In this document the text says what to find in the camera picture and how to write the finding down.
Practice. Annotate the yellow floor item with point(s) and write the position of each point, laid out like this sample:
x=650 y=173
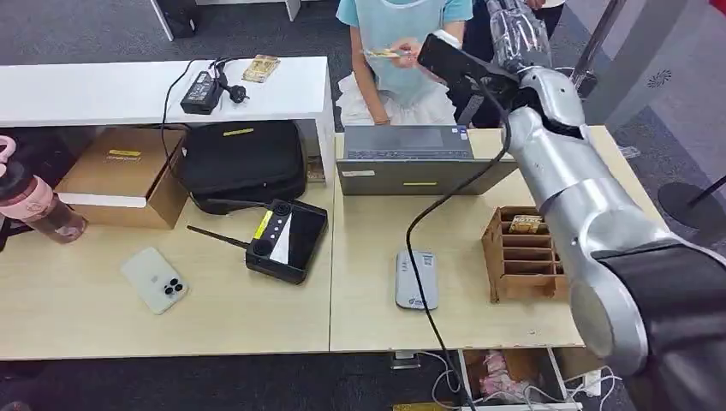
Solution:
x=422 y=407

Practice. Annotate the small printed box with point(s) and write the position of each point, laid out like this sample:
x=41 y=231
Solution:
x=316 y=169

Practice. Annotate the pink water bottle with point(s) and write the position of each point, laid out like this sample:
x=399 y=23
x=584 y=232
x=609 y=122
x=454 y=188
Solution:
x=37 y=204

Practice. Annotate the black power adapter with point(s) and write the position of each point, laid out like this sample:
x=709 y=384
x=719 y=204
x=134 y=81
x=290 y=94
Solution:
x=201 y=93

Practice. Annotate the person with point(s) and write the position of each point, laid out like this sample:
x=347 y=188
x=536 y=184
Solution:
x=385 y=28
x=478 y=22

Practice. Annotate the white table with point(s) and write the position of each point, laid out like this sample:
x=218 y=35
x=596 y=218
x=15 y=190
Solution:
x=292 y=7

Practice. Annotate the dark cabinet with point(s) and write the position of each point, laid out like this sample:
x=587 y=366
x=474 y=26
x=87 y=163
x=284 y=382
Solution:
x=177 y=17

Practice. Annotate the white crate frame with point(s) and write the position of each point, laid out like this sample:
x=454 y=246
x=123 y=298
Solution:
x=462 y=377

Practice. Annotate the grey pocket wifi router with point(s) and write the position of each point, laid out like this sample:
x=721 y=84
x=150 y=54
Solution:
x=425 y=283

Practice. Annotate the chrome stanchion post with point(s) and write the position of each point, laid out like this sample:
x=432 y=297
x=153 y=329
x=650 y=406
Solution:
x=601 y=34

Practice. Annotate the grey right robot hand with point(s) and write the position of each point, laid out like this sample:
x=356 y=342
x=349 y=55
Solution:
x=519 y=37

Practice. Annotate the black bag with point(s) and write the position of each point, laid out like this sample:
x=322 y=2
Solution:
x=241 y=159

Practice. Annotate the white smartphone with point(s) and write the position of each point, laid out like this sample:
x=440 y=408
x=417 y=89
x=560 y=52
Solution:
x=150 y=278

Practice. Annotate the white shelf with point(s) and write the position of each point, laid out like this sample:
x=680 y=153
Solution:
x=113 y=91

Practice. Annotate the metal desk bracket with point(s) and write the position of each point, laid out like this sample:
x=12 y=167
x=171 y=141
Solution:
x=404 y=361

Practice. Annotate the pink cloth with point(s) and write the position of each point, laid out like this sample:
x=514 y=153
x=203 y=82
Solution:
x=499 y=377

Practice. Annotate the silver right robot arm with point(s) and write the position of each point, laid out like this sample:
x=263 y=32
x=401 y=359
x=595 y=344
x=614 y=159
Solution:
x=595 y=215

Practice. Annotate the black remote controller with antenna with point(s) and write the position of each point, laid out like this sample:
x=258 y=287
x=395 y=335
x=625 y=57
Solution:
x=298 y=238

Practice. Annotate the white power adapter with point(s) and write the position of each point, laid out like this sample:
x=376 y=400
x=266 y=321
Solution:
x=593 y=384

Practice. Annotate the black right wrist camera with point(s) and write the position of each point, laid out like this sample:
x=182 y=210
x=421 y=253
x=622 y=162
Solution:
x=454 y=62

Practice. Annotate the wooden card box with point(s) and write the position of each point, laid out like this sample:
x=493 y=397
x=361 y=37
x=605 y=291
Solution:
x=510 y=283

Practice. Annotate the person's left hand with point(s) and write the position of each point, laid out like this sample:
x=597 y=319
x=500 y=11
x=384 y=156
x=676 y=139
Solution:
x=408 y=54

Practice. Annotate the printed card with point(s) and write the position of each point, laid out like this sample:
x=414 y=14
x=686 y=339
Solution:
x=383 y=53
x=261 y=68
x=526 y=224

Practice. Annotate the grey laptop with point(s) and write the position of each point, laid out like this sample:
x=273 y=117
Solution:
x=420 y=176

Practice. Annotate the brown cardboard box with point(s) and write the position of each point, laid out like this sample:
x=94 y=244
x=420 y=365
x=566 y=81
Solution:
x=116 y=164

